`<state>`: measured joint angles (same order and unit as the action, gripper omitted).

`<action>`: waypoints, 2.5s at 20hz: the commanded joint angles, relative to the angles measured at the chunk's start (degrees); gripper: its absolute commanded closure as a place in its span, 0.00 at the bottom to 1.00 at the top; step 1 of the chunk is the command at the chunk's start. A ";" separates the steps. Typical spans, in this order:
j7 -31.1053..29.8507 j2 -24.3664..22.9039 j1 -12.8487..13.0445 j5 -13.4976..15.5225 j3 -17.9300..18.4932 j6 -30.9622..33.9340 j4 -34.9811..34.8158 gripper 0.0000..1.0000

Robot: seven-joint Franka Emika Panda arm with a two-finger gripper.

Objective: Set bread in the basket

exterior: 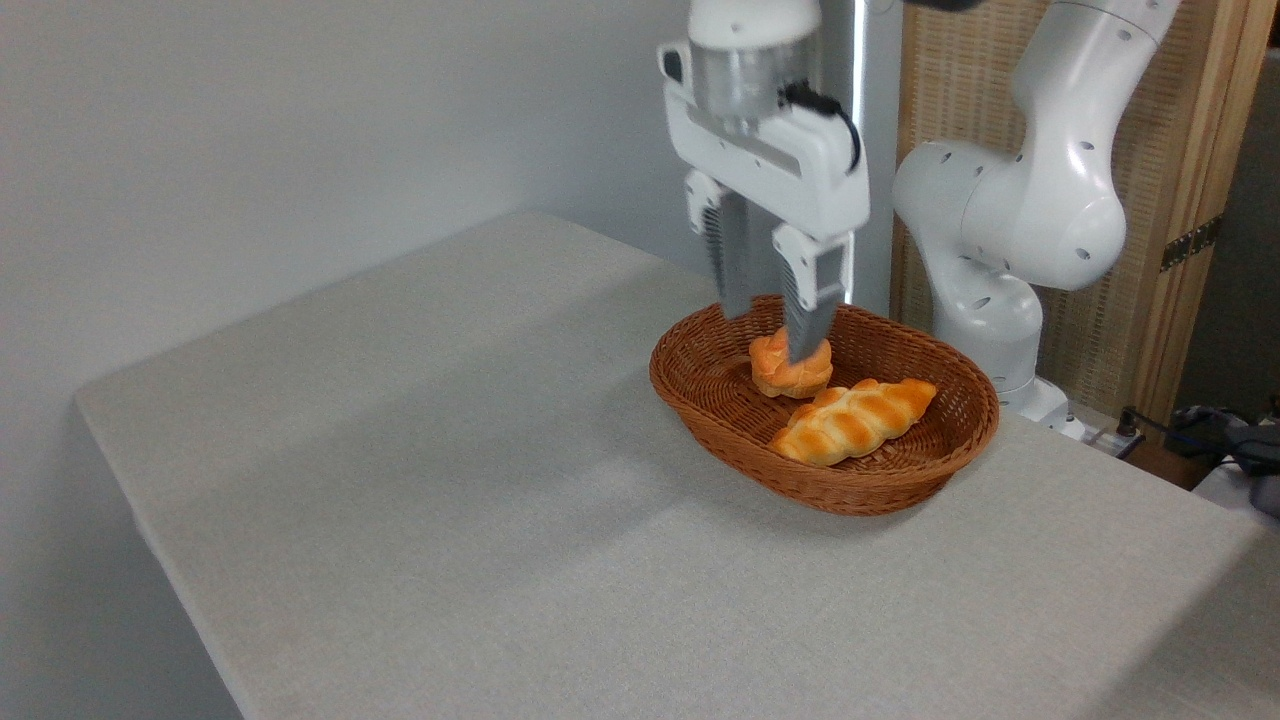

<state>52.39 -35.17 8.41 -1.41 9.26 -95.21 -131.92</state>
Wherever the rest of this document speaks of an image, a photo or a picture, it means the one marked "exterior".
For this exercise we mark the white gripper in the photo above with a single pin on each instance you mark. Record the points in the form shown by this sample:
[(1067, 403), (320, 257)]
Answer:
[(790, 180)]

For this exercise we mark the long braided bread loaf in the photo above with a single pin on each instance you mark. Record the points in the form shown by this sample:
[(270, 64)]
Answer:
[(850, 420)]

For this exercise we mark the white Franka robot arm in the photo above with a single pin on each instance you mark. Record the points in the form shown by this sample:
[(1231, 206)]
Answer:
[(1050, 220)]

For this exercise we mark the round knotted bread roll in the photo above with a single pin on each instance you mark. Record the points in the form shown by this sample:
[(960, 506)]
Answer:
[(775, 378)]

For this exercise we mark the brown wicker oval basket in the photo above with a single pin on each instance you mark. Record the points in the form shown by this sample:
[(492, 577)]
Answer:
[(900, 470)]

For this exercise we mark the grey tablecloth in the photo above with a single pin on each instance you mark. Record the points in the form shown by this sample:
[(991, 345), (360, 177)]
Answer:
[(400, 420)]

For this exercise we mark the metal screen hinge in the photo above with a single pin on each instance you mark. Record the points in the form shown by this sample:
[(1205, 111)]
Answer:
[(1190, 243)]

